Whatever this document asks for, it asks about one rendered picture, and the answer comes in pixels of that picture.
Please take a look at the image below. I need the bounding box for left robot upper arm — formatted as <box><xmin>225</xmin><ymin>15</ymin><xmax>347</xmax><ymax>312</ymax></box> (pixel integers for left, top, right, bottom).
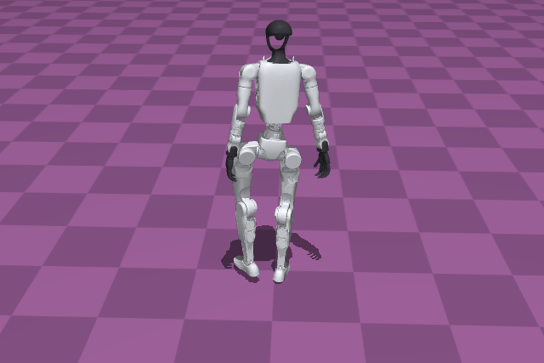
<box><xmin>236</xmin><ymin>63</ymin><xmax>260</xmax><ymax>118</ymax></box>

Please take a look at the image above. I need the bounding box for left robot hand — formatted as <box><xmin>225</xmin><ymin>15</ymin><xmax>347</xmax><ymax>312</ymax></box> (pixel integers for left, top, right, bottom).
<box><xmin>225</xmin><ymin>146</ymin><xmax>238</xmax><ymax>182</ymax></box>

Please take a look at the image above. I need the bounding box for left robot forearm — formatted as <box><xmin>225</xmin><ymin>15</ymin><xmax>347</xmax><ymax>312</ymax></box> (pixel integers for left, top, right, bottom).
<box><xmin>227</xmin><ymin>104</ymin><xmax>246</xmax><ymax>153</ymax></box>

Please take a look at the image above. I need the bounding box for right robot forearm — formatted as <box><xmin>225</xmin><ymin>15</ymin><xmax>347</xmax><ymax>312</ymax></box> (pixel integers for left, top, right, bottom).
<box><xmin>310</xmin><ymin>105</ymin><xmax>329</xmax><ymax>149</ymax></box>

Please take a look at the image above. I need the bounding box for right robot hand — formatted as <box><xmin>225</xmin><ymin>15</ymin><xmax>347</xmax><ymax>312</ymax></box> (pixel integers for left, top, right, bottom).
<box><xmin>314</xmin><ymin>141</ymin><xmax>331</xmax><ymax>179</ymax></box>

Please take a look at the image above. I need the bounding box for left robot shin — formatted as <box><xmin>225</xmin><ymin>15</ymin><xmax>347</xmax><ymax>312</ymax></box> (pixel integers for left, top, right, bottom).
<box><xmin>235</xmin><ymin>201</ymin><xmax>256</xmax><ymax>265</ymax></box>

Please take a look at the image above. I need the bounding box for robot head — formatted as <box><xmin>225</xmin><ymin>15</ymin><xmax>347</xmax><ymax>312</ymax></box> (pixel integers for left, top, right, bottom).
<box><xmin>265</xmin><ymin>20</ymin><xmax>292</xmax><ymax>64</ymax></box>

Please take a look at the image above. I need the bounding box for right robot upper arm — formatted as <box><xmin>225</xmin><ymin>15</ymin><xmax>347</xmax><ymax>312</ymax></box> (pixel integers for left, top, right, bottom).
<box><xmin>300</xmin><ymin>64</ymin><xmax>321</xmax><ymax>116</ymax></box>

